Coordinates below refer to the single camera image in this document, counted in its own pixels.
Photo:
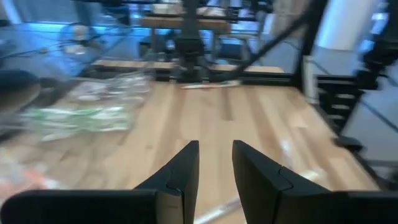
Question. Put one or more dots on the purple toothbrush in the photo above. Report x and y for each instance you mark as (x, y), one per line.
(93, 93)

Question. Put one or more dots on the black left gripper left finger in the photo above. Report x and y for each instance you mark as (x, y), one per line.
(140, 205)

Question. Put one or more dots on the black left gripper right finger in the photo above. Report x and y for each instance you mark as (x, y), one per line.
(295, 202)

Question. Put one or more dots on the black background robot arm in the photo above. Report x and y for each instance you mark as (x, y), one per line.
(373, 68)

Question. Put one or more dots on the wooden background table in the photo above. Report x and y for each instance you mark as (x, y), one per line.
(186, 22)

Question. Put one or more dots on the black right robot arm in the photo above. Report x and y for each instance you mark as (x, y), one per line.
(189, 46)

